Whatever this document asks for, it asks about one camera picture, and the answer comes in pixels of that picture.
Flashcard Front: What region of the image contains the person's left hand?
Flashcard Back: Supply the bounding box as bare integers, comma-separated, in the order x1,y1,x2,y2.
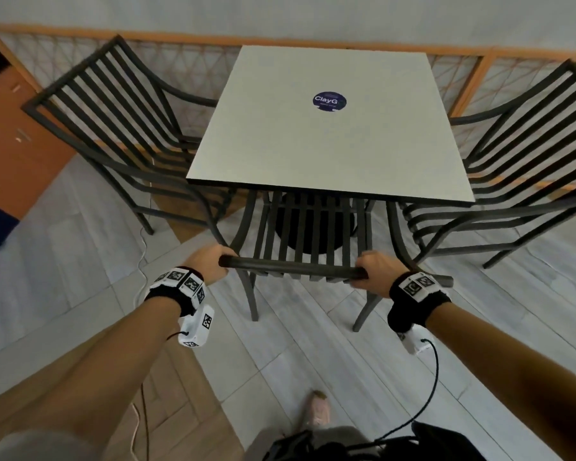
181,243,239,287

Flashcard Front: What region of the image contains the person's right hand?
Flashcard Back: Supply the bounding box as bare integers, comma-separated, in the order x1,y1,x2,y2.
349,250,410,300

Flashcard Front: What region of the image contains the dark metal slatted chair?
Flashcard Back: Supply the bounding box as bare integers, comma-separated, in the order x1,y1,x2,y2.
21,35,239,245
386,58,576,270
191,184,454,333

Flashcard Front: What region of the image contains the person's left forearm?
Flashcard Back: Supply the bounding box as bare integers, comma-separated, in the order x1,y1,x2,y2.
0,296,183,461

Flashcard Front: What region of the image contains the person's right forearm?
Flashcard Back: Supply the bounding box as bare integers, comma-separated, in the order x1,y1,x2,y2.
424,302,576,461

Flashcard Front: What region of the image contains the person's right shoe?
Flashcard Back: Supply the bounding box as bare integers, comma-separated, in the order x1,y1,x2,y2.
307,389,331,428

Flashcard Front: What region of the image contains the person's right leg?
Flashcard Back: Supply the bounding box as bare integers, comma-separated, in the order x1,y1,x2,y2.
244,425,365,461

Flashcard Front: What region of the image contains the person's grey shirt sleeve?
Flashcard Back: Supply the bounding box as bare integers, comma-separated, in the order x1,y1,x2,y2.
0,429,104,461

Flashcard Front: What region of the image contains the white square table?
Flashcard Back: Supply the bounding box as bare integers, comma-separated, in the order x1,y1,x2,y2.
186,44,476,257

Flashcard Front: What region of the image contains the black chest pack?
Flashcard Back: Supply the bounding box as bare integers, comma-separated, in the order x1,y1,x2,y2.
264,421,488,461

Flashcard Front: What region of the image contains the blue round sticker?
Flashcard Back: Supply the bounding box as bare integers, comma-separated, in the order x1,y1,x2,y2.
312,90,348,113

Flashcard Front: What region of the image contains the orange wooden door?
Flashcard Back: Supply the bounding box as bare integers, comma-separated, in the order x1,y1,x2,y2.
0,67,76,219

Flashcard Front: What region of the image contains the orange wooden railing with netting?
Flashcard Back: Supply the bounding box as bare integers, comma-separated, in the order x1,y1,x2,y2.
0,21,576,197

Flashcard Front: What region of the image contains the black wristband with white camera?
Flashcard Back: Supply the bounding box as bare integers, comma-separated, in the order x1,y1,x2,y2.
387,271,453,356
143,266,216,349

